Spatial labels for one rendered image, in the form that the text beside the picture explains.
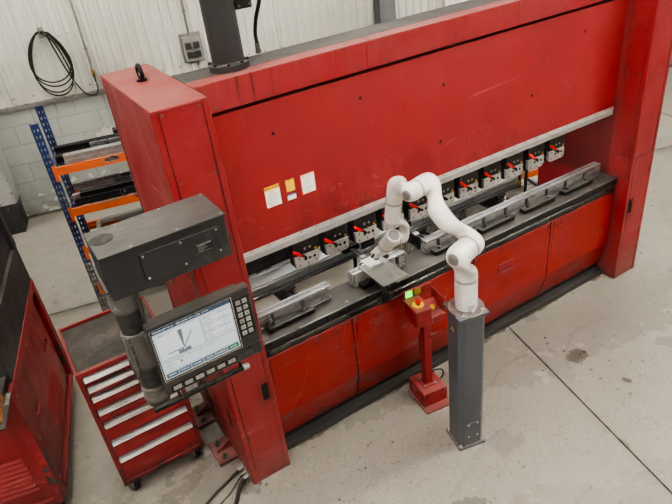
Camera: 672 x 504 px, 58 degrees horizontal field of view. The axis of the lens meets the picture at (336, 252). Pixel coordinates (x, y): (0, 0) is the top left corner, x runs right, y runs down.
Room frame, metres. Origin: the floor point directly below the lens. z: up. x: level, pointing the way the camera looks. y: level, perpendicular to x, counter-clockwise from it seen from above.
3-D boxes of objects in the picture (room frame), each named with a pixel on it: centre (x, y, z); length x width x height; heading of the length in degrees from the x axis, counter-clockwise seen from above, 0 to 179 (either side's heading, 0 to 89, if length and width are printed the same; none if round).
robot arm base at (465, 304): (2.53, -0.65, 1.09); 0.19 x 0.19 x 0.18
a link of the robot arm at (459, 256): (2.51, -0.62, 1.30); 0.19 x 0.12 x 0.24; 133
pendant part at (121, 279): (2.10, 0.69, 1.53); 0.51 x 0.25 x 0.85; 119
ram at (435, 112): (3.41, -0.77, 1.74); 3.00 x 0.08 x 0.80; 118
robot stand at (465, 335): (2.53, -0.65, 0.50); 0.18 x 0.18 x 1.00; 15
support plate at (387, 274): (2.98, -0.26, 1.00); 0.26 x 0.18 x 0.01; 28
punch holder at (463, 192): (3.47, -0.88, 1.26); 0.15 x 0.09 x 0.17; 118
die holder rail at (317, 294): (2.85, 0.29, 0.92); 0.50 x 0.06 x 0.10; 118
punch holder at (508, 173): (3.66, -1.23, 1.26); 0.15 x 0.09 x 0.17; 118
